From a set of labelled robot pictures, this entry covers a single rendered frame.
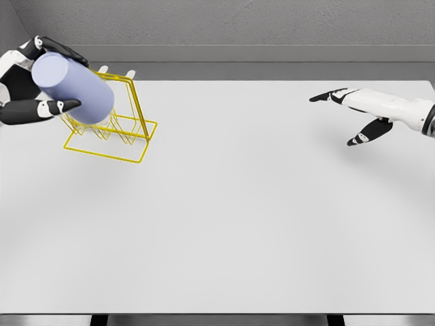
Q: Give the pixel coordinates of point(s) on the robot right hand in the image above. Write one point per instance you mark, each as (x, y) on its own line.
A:
(374, 102)

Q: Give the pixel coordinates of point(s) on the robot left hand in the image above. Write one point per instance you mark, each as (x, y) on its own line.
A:
(17, 81)

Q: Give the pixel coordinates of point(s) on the lavender cylindrical cup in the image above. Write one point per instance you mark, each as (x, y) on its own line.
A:
(78, 91)

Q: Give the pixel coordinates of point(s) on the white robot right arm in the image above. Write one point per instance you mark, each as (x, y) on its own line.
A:
(419, 113)

